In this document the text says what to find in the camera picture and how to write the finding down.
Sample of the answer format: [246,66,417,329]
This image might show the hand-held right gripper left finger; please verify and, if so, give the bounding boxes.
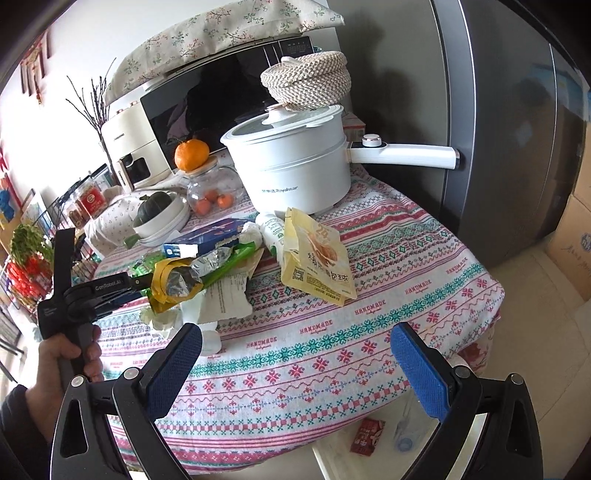
[50,323,204,480]

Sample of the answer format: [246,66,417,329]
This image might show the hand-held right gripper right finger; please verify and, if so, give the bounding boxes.
[390,322,543,480]

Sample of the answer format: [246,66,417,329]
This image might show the yellow wrapper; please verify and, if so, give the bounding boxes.
[148,256,206,315]

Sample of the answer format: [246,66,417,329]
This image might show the white tissue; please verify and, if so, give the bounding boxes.
[141,305,222,356]
[238,222,264,245]

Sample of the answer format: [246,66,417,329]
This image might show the silver foil wrapper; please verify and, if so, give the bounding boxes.
[168,247,234,296]

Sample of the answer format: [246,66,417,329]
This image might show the dark blue drink carton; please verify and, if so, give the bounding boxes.
[161,217,252,259]

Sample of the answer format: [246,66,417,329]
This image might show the white paper receipt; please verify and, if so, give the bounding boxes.
[182,270,252,324]

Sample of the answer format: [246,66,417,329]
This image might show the green snack wrapper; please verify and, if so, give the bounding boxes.
[134,242,266,289]

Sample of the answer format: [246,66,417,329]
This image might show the white plastic bin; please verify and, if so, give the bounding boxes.
[311,394,485,480]

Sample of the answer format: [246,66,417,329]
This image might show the white plastic bottle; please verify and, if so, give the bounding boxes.
[255,211,289,259]

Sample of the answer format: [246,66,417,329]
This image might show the yellow snack bag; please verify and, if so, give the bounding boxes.
[281,208,358,306]

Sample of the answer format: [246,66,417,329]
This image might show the person's left forearm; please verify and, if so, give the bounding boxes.
[0,383,58,480]

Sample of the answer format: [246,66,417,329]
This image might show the person's left hand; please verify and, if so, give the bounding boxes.
[25,323,105,411]

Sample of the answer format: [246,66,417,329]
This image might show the red packets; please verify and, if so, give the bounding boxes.
[4,256,54,310]

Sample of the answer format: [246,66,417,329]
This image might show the white bowl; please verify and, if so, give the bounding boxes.
[131,194,190,245]

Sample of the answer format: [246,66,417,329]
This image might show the white patterned cloth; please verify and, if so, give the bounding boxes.
[83,191,153,259]

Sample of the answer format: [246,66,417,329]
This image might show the green vegetables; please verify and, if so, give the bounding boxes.
[9,224,54,266]

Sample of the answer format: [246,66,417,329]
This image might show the clear plastic bottle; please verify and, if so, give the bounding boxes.
[392,406,432,455]

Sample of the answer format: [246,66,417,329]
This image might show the green squash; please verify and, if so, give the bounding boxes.
[136,191,176,227]

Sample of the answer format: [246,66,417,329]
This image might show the red packet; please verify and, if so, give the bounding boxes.
[349,418,386,455]

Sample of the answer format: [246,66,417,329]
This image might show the red tin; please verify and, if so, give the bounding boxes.
[76,187,109,217]

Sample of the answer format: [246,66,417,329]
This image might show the patterned tablecloth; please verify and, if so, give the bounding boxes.
[90,161,506,476]

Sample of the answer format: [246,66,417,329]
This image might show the brown paper bag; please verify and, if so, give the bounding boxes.
[245,249,266,282]

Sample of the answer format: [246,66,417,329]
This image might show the crumpled white tissue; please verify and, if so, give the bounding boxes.
[238,222,264,245]

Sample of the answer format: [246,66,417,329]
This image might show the glass jar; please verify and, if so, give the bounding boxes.
[185,157,245,217]

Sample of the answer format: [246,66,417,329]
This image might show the large orange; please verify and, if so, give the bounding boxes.
[174,138,210,171]

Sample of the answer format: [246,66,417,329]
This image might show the cream air fryer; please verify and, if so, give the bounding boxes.
[99,104,178,195]

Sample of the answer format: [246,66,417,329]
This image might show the dry branches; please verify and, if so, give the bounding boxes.
[65,58,118,139]

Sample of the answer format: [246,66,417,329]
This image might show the black microwave oven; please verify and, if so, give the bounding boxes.
[139,34,319,174]

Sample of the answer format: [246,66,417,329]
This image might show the white electric pot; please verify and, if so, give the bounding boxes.
[220,104,461,217]

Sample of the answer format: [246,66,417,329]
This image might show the cardboard box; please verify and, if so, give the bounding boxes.
[545,175,591,289]

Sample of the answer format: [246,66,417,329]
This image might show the pink box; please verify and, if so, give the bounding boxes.
[342,111,368,141]

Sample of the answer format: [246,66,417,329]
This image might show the floral cloth cover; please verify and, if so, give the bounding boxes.
[102,0,345,104]

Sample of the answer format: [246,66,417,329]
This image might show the grey refrigerator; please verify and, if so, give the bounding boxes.
[323,0,591,268]

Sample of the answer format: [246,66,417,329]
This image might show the black wire rack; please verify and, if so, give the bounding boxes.
[44,180,121,273]

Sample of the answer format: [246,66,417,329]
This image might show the red wall hanging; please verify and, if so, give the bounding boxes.
[19,32,51,104]

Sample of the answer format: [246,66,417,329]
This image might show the woven rope basket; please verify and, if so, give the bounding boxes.
[260,51,354,112]

